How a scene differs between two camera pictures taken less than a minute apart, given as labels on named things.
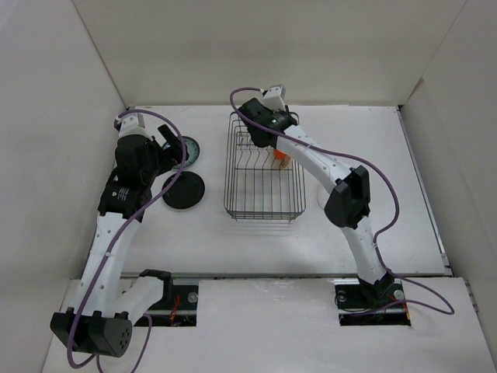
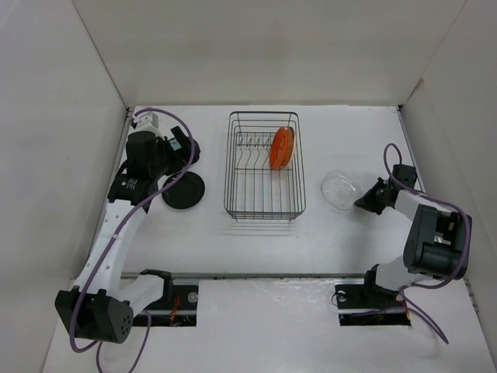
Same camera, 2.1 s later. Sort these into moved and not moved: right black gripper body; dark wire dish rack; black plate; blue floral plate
Moved: right black gripper body
Not moved: blue floral plate; black plate; dark wire dish rack
